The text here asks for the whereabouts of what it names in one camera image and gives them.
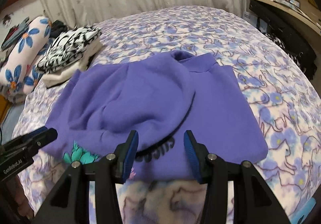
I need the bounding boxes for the purple hoodie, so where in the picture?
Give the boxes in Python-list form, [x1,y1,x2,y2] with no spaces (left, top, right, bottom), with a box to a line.
[41,50,269,181]

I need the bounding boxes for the grey folded cloth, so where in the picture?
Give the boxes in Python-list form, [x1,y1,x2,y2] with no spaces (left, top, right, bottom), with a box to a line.
[1,18,30,52]

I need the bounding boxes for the purple floral bed blanket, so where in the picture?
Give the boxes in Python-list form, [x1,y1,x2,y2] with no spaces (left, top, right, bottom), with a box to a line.
[11,7,321,224]

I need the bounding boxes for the dark clothes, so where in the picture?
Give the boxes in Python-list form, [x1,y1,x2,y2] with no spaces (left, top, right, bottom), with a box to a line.
[49,20,69,39]

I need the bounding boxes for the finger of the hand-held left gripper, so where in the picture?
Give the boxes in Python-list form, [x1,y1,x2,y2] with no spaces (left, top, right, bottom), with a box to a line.
[24,128,59,154]
[4,127,49,146]

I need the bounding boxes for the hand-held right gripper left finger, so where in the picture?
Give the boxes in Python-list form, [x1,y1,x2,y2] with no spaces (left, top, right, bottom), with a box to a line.
[33,130,139,224]

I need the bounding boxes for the blue flower pillow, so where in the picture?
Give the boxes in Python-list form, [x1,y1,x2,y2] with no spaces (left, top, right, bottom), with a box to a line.
[0,16,52,103]

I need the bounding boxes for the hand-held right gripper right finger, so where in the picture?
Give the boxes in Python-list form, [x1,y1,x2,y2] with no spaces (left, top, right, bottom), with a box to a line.
[184,130,291,224]

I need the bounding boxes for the black and white patterned garment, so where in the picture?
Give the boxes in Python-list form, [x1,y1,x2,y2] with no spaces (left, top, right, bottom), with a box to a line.
[35,27,102,74]

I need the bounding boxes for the cream folded garment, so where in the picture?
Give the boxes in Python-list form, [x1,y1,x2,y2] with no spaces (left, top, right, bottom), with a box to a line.
[41,42,103,88]

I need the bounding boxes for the blue object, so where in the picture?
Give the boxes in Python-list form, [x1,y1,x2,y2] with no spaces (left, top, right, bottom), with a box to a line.
[292,197,317,224]

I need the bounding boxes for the person's left hand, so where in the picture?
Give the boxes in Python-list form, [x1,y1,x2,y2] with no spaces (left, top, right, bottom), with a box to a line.
[14,181,35,219]

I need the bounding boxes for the white cardboard box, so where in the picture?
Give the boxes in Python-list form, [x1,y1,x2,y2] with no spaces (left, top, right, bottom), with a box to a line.
[243,12,259,27]

